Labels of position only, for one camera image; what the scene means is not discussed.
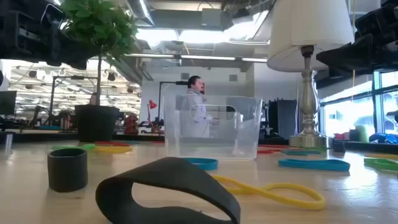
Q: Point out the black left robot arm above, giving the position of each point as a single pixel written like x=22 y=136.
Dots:
x=1 y=77

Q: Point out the red desk lamp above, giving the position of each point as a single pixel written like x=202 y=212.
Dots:
x=152 y=104

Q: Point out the black computer monitor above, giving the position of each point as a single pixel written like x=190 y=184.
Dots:
x=7 y=102

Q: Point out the black metal gantry frame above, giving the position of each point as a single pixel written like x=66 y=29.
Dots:
x=77 y=77
x=160 y=102

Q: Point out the grey metal post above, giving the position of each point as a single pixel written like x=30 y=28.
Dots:
x=8 y=143

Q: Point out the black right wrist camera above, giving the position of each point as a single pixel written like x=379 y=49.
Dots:
x=376 y=18

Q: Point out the green cylinder object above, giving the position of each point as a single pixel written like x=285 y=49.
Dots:
x=362 y=133

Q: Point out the blue fabric object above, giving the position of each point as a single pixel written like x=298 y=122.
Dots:
x=384 y=138

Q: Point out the silver ceiling duct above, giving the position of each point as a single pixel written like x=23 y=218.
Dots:
x=143 y=9

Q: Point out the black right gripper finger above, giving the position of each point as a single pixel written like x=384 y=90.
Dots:
x=351 y=56

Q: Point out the grey ceiling unit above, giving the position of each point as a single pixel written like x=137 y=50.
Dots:
x=211 y=17

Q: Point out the square wall vent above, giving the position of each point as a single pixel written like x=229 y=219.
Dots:
x=185 y=76
x=233 y=77

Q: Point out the black window frame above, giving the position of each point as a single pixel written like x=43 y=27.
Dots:
x=377 y=102

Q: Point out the green plant in black pot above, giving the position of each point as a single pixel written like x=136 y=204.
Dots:
x=96 y=124

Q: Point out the teal rubber band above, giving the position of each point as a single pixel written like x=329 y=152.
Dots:
x=298 y=152

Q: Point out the black cabinet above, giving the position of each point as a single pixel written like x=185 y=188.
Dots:
x=284 y=118

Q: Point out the person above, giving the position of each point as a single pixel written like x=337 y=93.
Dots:
x=93 y=99
x=195 y=84

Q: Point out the ceiling light tube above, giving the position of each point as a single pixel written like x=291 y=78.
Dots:
x=253 y=59
x=208 y=57
x=149 y=55

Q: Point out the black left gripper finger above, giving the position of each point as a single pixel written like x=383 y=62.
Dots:
x=74 y=56

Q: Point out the yellow rubber band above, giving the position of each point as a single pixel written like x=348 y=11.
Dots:
x=298 y=204
x=113 y=150

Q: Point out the white shade silver table lamp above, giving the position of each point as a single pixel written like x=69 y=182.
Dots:
x=311 y=25

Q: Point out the pink object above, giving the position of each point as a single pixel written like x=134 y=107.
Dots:
x=339 y=136

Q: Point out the clear plastic bin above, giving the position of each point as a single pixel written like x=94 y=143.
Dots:
x=174 y=149

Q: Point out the black aluminium frame rail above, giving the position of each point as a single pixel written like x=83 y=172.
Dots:
x=373 y=147
x=136 y=137

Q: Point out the red stacked object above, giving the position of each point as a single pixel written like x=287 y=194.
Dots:
x=131 y=123

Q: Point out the blue rubber band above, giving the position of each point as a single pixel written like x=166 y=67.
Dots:
x=202 y=163
x=132 y=142
x=314 y=165

